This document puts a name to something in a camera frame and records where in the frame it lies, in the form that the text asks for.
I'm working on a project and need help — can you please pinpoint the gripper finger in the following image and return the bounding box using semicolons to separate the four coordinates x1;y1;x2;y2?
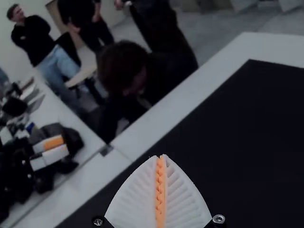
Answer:
162;154;226;228
92;154;165;228

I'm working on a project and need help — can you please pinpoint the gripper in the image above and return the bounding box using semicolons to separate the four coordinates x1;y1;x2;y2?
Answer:
13;134;70;188

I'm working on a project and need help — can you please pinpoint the black jacket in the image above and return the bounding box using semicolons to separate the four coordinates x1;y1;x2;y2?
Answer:
39;123;85;155

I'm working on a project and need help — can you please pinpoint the beige chair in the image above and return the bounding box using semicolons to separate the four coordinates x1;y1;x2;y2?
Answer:
64;65;107;105

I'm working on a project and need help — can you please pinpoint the black mat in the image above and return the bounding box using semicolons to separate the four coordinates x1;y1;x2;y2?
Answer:
55;59;304;228

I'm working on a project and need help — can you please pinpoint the person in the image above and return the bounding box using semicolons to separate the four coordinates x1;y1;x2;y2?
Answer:
95;40;199;144
114;0;199;69
6;3;95;112
57;0;114;52

